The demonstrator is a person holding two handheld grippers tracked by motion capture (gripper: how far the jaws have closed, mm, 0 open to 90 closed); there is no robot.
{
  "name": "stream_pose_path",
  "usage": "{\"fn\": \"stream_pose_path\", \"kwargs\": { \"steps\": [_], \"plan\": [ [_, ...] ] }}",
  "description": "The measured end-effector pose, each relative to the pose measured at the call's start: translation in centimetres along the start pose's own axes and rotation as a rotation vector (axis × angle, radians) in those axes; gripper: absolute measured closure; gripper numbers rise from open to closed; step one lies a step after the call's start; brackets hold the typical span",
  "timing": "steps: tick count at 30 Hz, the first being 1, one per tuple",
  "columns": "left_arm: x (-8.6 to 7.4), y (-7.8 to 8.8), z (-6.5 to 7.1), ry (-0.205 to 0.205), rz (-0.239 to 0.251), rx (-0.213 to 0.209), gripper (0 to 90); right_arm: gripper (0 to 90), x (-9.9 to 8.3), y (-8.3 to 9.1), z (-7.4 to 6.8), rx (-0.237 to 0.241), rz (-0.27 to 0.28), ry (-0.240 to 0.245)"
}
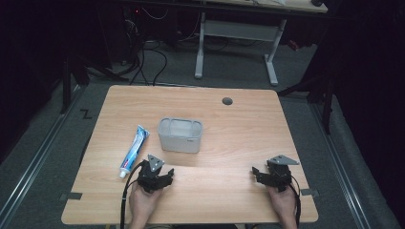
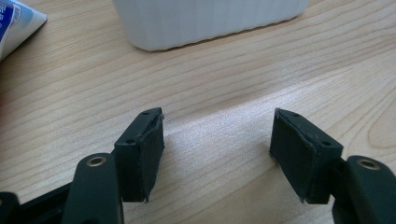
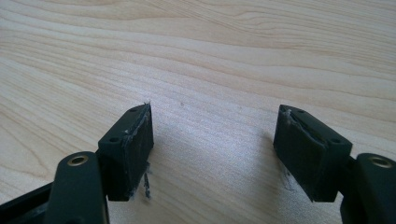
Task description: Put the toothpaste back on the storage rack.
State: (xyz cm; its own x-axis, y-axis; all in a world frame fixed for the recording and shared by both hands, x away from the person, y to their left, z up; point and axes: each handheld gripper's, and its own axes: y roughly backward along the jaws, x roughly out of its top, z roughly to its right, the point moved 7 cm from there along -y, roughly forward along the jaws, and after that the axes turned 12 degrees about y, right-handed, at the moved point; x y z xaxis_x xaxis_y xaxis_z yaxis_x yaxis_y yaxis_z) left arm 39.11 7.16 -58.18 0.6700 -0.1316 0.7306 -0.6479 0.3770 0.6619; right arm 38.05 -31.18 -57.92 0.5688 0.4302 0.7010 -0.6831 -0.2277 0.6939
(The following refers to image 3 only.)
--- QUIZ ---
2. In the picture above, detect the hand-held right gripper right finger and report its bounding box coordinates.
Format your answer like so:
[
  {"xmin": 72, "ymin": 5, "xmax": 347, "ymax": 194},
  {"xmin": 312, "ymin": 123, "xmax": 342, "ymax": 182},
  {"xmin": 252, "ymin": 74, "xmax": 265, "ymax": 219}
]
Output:
[{"xmin": 273, "ymin": 104, "xmax": 354, "ymax": 203}]

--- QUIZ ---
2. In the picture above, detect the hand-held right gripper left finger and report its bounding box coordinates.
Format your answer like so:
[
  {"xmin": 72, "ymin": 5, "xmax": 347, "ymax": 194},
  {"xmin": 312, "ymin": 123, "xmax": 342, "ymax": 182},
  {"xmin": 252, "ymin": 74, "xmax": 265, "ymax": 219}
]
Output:
[{"xmin": 96, "ymin": 102, "xmax": 155, "ymax": 203}]

